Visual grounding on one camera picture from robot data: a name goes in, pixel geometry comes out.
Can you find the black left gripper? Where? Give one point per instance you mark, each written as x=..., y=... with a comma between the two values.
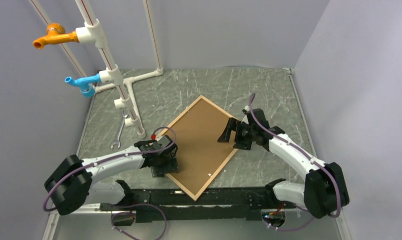
x=172, y=165

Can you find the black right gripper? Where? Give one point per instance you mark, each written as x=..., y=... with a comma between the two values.
x=236, y=126

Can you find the light wooden picture frame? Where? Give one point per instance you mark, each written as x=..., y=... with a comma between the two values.
x=200, y=192

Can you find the brown fibreboard backing board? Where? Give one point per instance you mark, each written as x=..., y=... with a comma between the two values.
x=197, y=142

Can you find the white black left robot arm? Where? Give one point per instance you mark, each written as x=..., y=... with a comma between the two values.
x=77, y=182

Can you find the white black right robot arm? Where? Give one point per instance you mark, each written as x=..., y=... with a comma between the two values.
x=324, y=191

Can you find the silver metal wrench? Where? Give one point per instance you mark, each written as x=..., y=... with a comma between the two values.
x=116, y=143

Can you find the blue plastic faucet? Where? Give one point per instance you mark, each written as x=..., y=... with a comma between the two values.
x=85, y=84

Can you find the orange plastic faucet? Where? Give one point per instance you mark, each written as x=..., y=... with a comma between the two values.
x=55, y=34

